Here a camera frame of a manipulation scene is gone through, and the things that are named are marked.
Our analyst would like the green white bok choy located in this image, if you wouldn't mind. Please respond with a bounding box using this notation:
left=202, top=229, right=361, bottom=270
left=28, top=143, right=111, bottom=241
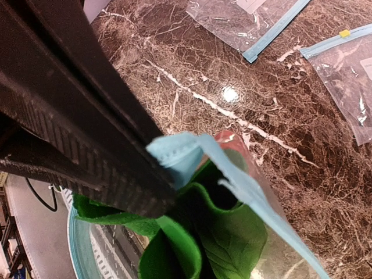
left=73, top=160, right=267, bottom=278

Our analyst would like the clear zip bag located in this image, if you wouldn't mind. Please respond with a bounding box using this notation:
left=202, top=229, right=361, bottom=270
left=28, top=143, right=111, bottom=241
left=186, top=0, right=309, bottom=63
left=300, top=24, right=371, bottom=145
left=67, top=131, right=328, bottom=278

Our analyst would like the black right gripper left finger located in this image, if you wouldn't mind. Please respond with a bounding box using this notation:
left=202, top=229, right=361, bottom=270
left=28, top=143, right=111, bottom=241
left=1, top=74, right=175, bottom=218

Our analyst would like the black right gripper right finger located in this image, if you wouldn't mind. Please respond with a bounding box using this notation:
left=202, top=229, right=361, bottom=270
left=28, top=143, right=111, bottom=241
left=1, top=1, right=161, bottom=163

